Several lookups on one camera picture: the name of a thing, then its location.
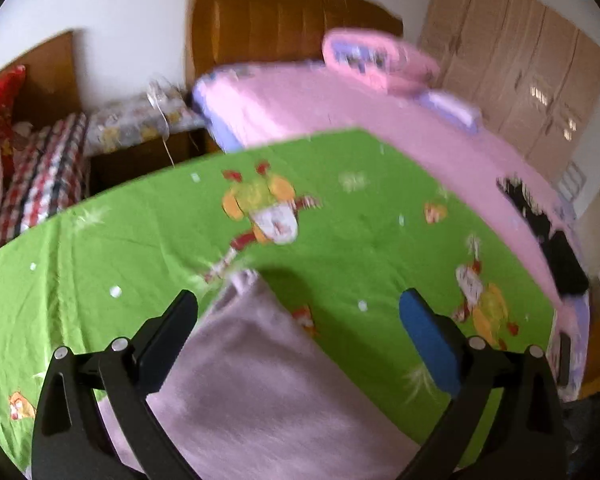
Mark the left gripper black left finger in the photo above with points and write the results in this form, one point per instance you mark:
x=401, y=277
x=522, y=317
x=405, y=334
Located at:
x=70, y=440

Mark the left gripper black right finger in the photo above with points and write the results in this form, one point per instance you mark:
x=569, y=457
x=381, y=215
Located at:
x=504, y=419

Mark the mauve knit pants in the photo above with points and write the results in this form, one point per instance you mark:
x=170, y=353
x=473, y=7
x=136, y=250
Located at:
x=252, y=396

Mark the black garment on bed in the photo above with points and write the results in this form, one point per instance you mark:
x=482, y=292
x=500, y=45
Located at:
x=569, y=277

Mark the red plaid blanket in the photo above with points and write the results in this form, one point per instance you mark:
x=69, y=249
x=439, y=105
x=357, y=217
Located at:
x=49, y=178

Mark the green cartoon bed sheet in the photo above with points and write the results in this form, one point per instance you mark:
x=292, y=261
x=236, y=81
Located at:
x=338, y=225

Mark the bedside table with floral cloth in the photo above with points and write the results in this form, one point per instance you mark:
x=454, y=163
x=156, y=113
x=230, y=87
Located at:
x=128, y=139

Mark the lavender pillow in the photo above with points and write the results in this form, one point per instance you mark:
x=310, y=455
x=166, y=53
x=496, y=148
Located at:
x=454, y=110

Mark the wooden headboard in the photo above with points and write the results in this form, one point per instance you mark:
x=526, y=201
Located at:
x=50, y=91
x=222, y=32

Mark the red pillow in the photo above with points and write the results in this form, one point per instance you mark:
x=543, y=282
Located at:
x=11, y=82

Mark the beige wardrobe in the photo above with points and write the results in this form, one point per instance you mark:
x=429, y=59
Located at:
x=534, y=75

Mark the pink bed cover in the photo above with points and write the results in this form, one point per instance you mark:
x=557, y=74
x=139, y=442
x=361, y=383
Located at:
x=252, y=104

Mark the pink folded quilt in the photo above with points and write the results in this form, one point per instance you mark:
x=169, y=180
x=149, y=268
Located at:
x=383, y=62

